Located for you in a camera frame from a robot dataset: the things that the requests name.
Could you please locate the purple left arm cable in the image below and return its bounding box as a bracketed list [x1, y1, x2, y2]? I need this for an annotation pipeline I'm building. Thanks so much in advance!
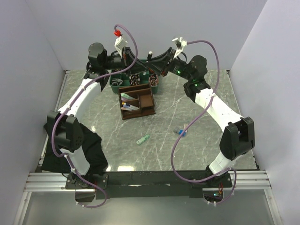
[51, 23, 138, 209]

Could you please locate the pink black rolled tie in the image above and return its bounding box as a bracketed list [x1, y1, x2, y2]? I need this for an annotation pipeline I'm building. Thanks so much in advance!
[149, 74, 159, 87]

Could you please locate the grey rolled cloth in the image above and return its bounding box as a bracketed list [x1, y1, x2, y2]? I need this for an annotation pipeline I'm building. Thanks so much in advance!
[111, 78, 123, 86]

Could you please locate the green compartment tray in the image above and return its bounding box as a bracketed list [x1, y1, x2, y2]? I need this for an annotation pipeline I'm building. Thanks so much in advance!
[109, 70, 159, 94]

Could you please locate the green highlighter on table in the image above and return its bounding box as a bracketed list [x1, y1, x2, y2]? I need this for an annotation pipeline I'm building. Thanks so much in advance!
[136, 134, 150, 145]

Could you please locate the black cloth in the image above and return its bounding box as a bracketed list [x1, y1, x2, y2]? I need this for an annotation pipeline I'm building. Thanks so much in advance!
[42, 123, 108, 175]

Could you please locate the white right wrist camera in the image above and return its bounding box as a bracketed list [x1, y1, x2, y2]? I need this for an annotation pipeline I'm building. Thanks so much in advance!
[172, 37, 187, 59]

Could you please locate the brown wooden desk organizer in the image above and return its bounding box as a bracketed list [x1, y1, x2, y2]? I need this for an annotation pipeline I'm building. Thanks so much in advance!
[118, 84, 156, 120]

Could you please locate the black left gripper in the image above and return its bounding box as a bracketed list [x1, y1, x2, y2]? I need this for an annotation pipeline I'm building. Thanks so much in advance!
[103, 46, 149, 77]

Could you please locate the aluminium rail frame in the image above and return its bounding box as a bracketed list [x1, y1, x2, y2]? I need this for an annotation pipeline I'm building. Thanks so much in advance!
[14, 75, 280, 225]

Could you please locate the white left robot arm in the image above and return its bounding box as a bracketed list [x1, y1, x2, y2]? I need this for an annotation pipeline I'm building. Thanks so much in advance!
[46, 43, 150, 188]

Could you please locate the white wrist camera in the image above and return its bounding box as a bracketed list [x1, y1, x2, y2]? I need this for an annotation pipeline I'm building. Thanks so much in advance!
[114, 30, 128, 57]
[172, 37, 187, 59]

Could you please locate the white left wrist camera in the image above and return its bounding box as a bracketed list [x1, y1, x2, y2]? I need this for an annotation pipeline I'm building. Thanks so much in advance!
[114, 30, 128, 57]

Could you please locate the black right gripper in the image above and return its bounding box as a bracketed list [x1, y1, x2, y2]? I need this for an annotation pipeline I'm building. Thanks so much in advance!
[143, 47, 193, 82]

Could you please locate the black white rolled tie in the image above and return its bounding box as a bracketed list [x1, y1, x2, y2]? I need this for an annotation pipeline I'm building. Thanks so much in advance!
[129, 74, 140, 86]

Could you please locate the blue grey glue stick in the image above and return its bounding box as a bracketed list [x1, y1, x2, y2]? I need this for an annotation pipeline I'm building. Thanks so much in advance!
[173, 127, 187, 137]

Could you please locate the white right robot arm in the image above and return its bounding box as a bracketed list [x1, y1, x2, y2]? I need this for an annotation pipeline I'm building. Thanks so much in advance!
[146, 48, 255, 187]

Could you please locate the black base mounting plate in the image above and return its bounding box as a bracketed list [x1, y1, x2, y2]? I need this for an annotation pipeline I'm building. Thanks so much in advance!
[65, 170, 233, 200]

